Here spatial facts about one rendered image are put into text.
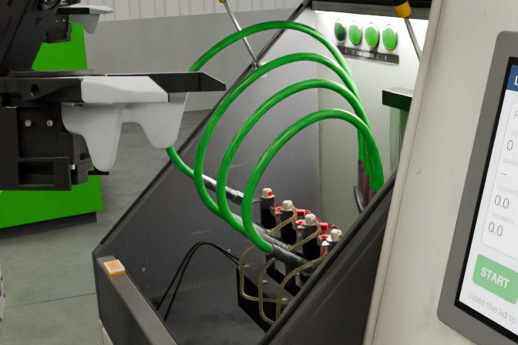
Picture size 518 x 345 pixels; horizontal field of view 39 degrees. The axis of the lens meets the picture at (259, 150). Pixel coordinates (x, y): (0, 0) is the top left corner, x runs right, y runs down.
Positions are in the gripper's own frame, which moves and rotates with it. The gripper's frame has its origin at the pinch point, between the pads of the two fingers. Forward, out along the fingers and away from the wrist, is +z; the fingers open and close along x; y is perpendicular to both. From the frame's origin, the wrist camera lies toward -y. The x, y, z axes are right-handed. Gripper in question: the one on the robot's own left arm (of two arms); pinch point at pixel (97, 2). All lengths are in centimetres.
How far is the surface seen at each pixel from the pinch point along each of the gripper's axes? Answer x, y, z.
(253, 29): 56, -4, -3
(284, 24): 58, -5, 3
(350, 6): 52, -5, 26
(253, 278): 62, 40, -6
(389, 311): 98, 25, -14
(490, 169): 109, 1, -13
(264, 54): 31.5, 8.2, 22.6
